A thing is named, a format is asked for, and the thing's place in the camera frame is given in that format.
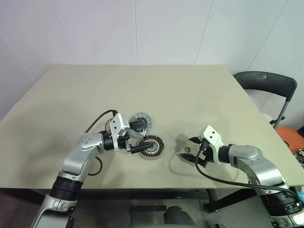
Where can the orange rounded object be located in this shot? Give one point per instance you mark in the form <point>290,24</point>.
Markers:
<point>288,135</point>

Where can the black table frame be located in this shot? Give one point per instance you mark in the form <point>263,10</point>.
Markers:
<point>142,193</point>

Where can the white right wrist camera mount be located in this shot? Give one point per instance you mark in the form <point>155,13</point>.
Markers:
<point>211,135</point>

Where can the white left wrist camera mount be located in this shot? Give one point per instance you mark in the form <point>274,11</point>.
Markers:
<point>117,126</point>

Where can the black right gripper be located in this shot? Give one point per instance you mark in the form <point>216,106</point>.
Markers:
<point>206,156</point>

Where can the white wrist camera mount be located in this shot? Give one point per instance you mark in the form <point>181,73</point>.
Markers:
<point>211,135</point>
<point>117,126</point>

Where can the black flat bar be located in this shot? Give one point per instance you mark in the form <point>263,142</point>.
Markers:
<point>147,208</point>

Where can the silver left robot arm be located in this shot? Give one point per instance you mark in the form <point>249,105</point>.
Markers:
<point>71,164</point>

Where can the grey motor rotor cover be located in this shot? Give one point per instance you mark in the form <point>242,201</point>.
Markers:
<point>148,121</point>

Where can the motor stator with copper windings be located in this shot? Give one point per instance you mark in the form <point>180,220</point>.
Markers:
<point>155,154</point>

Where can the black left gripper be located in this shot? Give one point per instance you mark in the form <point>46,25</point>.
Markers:
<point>122,142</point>

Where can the dark rounded shape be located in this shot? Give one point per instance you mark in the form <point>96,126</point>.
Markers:
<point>178,217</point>

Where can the blue plastic item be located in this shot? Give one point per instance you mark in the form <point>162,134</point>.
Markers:
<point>301,193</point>

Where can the black folding chair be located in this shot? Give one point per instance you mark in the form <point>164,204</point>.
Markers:
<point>261,82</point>

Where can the small chrome toy wheel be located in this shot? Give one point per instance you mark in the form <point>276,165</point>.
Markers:
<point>301,152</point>

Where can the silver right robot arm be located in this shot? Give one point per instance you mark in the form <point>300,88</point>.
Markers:
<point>249,154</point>

